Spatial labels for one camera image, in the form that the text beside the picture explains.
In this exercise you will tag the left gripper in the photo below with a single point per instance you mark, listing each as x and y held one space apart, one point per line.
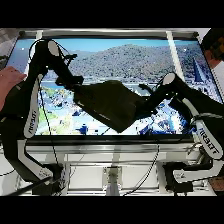
70 81

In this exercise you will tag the black garment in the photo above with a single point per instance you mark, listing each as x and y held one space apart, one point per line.
108 103

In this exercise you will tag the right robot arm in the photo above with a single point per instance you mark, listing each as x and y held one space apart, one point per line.
206 136

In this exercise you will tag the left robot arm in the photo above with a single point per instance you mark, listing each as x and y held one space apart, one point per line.
31 110

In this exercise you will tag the pink garment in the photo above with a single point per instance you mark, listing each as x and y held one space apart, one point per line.
10 83

